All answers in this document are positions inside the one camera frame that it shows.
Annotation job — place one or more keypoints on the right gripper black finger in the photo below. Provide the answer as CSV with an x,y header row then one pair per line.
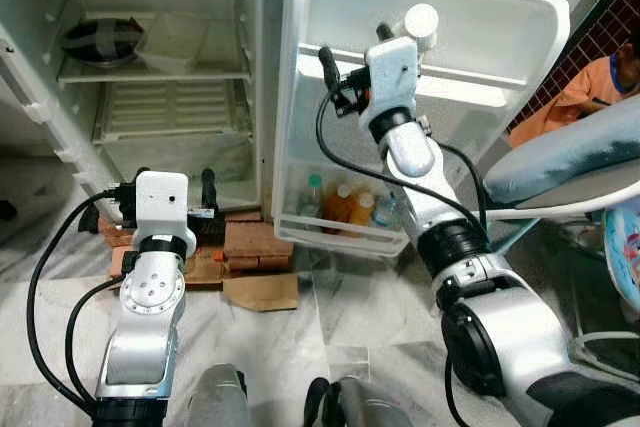
x,y
326,65
384,31

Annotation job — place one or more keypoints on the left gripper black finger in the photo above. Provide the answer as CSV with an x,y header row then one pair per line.
x,y
209,189

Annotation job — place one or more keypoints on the white capped bottle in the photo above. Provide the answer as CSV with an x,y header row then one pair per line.
x,y
422,22

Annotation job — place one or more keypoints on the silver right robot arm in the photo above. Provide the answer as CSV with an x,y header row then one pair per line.
x,y
500,337

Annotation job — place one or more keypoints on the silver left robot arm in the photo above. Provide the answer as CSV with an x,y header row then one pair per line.
x,y
150,297

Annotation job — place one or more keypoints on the white fridge door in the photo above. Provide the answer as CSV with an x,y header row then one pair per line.
x,y
450,7

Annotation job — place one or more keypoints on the clear fridge shelf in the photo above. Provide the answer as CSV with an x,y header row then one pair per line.
x,y
150,72

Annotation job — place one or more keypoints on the red brick stack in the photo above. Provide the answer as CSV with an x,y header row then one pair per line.
x,y
255,242

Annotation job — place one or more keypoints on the white ribbed crisper cover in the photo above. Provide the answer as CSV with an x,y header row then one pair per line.
x,y
170,107

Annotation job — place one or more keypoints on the green capped clear bottle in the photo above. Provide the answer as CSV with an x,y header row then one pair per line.
x,y
313,197

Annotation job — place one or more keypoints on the brown cardboard piece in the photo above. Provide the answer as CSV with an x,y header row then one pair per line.
x,y
262,292

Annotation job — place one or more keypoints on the orange juice bottle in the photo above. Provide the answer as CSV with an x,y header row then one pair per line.
x,y
338,207
362,212

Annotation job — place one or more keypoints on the clear bluish water bottle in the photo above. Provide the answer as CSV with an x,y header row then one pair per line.
x,y
388,209

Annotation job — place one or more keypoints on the ironing board blue cover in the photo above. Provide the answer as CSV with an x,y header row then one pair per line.
x,y
570,162

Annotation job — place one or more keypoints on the black bowl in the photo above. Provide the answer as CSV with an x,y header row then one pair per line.
x,y
100,42

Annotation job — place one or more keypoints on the person in orange shirt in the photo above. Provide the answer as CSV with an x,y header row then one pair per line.
x,y
580,92

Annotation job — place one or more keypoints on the silver robot left leg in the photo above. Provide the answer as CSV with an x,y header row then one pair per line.
x,y
218,402

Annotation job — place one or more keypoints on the silver robot leg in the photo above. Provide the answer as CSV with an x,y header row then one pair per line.
x,y
218,402
365,407

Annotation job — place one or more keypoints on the silver robot right leg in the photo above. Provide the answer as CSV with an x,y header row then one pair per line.
x,y
365,407

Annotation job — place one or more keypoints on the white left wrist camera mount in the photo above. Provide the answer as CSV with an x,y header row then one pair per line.
x,y
162,202

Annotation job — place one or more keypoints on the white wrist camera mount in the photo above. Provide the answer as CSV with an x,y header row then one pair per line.
x,y
162,202
392,72

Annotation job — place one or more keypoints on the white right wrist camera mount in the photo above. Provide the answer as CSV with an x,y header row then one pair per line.
x,y
392,72

